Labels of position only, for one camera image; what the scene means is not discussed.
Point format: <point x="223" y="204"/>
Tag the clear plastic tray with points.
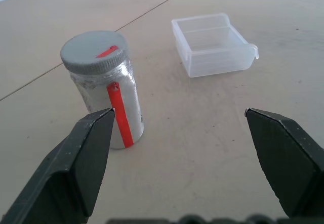
<point x="212" y="47"/>

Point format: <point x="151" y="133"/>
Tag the grey-lidded jar with red tape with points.
<point x="124" y="100"/>

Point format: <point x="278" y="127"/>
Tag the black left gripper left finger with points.
<point x="73" y="163"/>

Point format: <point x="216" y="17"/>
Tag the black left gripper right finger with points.
<point x="288" y="158"/>

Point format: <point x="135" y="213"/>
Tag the grey ribbed plastic jar lid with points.
<point x="88" y="50"/>

